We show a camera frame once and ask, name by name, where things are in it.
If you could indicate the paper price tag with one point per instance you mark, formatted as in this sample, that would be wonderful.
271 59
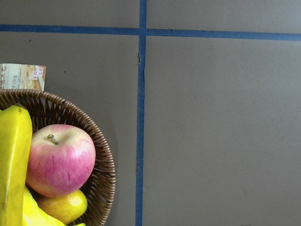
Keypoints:
20 76

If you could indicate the brown wicker basket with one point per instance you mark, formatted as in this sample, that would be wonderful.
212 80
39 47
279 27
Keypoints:
46 109

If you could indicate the pink red apple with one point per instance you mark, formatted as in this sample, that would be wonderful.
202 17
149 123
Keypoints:
61 160

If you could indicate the yellow banana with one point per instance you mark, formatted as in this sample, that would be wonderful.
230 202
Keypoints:
33 215
15 142

